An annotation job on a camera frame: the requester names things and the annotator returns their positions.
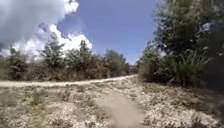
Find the row of bushy trees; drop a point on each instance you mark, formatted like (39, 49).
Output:
(80, 63)

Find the narrow bare dirt path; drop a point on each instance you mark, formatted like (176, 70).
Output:
(122, 113)

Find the pale gravel track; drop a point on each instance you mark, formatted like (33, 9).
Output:
(50, 83)

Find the pale dry scrub ground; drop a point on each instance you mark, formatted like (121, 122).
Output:
(50, 106)

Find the clump of tall trees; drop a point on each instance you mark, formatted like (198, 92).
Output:
(186, 50)

